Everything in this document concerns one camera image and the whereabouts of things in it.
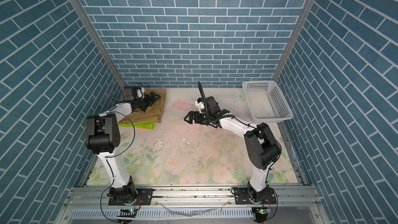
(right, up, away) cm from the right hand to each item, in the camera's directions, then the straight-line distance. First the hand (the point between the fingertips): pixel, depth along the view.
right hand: (189, 117), depth 88 cm
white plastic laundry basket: (+54, +8, +24) cm, 60 cm away
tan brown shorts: (-23, +2, +8) cm, 25 cm away
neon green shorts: (-27, -5, +5) cm, 28 cm away
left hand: (-23, +11, +12) cm, 28 cm away
